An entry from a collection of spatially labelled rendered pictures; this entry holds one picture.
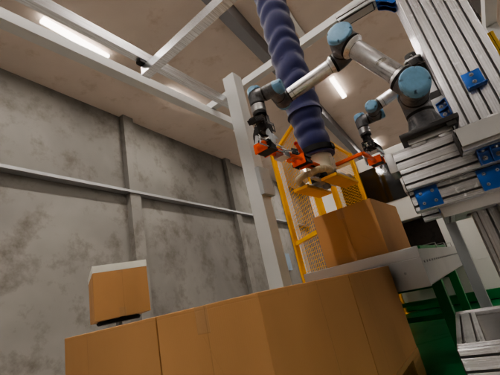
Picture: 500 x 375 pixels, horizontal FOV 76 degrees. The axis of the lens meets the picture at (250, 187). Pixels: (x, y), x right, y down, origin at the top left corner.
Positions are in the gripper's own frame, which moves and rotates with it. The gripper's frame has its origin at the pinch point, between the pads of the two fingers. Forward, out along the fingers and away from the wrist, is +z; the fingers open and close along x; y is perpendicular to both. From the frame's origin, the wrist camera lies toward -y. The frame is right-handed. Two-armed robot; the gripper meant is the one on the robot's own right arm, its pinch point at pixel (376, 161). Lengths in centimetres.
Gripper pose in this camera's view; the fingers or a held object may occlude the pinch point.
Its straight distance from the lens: 228.2
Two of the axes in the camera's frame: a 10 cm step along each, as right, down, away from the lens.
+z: 2.1, 9.3, -3.2
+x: 7.5, -3.6, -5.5
